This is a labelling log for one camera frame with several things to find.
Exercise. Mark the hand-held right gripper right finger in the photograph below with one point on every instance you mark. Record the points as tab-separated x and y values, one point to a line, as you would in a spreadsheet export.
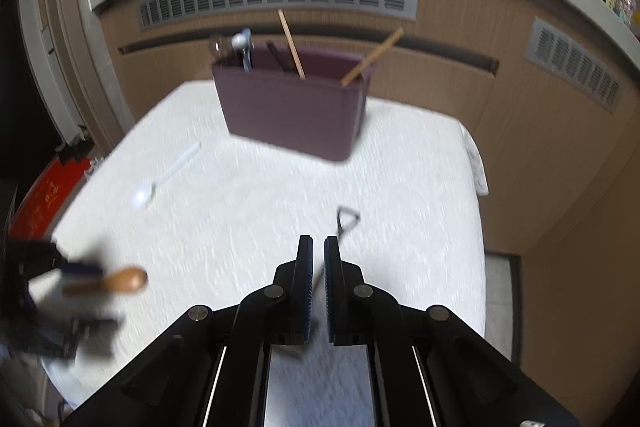
328	287

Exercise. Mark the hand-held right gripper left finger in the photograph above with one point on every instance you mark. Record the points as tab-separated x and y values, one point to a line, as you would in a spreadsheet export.
309	287

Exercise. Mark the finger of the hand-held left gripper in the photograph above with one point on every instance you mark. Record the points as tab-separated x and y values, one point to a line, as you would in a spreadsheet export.
100	329
82	272

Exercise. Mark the wooden spoon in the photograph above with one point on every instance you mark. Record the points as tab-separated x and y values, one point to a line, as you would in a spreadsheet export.
127	281

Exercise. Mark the black kitchen utensil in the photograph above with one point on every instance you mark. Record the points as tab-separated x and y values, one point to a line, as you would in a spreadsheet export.
348	213

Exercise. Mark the purple utensil container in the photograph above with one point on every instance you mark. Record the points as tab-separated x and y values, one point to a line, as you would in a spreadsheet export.
290	112

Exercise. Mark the wooden chopstick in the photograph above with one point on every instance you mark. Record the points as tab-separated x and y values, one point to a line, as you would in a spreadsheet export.
372	57
292	47

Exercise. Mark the blue plastic spoon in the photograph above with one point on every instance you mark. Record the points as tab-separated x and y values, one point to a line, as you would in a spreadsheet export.
248	58

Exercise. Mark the red box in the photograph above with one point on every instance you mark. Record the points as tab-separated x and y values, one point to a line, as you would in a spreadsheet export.
45	202

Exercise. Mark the white textured table cloth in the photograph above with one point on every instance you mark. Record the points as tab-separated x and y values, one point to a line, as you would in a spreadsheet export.
250	217

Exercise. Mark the white plastic spoon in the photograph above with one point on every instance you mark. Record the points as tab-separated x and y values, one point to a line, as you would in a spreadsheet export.
142	196

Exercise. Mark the metal spoon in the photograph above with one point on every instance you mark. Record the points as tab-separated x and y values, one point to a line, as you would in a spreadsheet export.
239	40

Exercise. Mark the wooden cabinet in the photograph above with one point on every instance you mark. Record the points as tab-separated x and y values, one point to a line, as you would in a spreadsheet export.
550	157

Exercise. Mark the short grey vent grille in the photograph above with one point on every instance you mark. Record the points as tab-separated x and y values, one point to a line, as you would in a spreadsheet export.
575	62

